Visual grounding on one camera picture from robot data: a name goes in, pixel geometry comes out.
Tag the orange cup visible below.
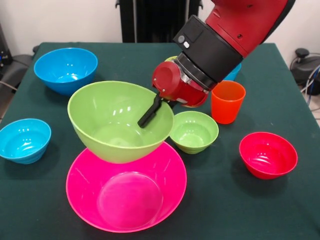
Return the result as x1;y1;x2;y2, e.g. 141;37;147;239
210;80;247;125

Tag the small light blue bowl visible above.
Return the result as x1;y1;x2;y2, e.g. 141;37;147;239
0;118;52;165

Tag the small green bowl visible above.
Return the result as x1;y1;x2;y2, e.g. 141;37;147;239
169;110;220;155

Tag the small red-pink bowl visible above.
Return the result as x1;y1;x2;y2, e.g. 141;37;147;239
238;131;299;180

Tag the large blue bowl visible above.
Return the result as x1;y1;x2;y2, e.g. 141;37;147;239
33;47;99;96

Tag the dark green table cloth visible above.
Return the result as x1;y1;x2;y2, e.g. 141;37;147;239
0;42;320;240

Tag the black wheel base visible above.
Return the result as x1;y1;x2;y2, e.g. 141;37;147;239
291;48;320;96
0;45;41;101

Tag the medium blue bowl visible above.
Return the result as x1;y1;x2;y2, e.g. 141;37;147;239
224;62;242;82

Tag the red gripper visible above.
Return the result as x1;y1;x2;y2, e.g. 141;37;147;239
137;60;211;129

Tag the large pink bowl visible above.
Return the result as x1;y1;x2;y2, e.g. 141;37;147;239
65;142;188;234

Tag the large green bowl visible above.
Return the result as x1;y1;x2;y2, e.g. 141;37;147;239
67;80;175;164

